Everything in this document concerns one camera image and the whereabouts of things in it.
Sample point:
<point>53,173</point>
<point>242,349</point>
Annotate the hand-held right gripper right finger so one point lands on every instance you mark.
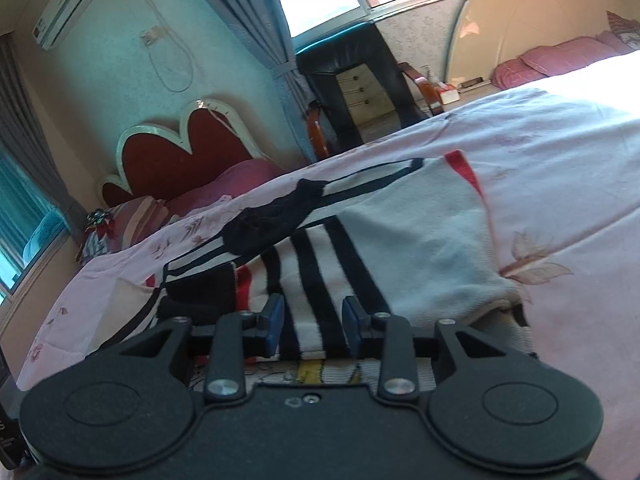
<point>351,325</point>

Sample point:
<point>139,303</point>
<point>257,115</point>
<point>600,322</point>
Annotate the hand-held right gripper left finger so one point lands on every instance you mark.
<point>274,321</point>

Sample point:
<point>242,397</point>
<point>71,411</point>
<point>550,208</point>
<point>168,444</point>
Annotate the striped knitted sweater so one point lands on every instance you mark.
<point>320,270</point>

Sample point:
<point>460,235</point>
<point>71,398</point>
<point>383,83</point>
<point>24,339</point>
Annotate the maroon pillow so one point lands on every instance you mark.
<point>225,185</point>

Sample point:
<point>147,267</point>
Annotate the striped pillow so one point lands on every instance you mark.
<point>135,222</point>

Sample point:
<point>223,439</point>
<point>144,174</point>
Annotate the red heart-shaped headboard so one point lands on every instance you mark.
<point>195,145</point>

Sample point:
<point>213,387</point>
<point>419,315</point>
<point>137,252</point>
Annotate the shiny ribbon bow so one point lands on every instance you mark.
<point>101,221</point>

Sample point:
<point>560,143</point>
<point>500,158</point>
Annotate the cream drawer cabinet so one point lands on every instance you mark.
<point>364,92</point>

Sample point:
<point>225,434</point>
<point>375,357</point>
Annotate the red white tissue box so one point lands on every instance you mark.
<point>446,94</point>

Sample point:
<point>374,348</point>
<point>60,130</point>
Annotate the pink floral bed sheet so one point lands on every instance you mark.
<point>560,170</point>

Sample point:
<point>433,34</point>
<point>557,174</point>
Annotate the window with grille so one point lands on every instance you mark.
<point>25,220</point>

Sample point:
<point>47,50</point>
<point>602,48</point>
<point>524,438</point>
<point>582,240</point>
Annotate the black leather chair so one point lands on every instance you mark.
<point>345,47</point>

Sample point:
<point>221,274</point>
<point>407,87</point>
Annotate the pink pillow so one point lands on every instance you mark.
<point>515,72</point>
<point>570,52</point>

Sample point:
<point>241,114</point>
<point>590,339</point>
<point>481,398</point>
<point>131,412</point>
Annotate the blue grey curtain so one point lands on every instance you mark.
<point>250,10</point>

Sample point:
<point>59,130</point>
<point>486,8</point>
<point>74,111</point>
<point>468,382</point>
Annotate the dark grey curtain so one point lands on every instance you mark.
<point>25,125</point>

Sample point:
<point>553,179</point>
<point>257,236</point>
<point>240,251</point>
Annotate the round cream headboard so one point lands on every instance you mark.
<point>540,15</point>

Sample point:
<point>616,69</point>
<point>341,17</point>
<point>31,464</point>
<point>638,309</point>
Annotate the white wall air conditioner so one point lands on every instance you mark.
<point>70,5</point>

